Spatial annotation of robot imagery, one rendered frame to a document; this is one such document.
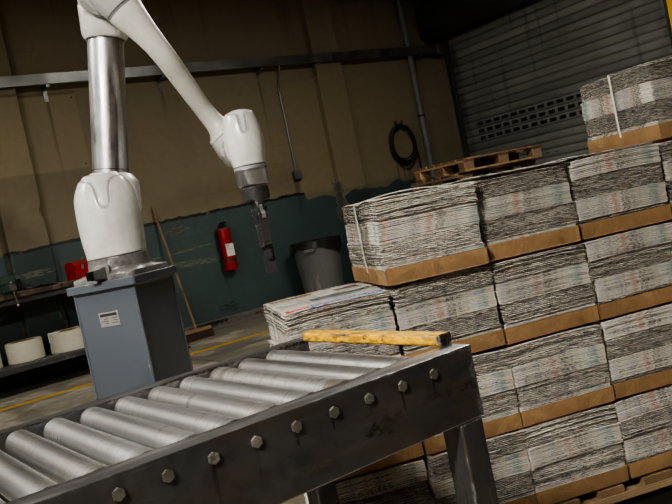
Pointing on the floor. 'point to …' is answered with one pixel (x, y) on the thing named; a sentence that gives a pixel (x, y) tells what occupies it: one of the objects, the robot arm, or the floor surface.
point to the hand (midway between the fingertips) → (269, 259)
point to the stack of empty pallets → (478, 165)
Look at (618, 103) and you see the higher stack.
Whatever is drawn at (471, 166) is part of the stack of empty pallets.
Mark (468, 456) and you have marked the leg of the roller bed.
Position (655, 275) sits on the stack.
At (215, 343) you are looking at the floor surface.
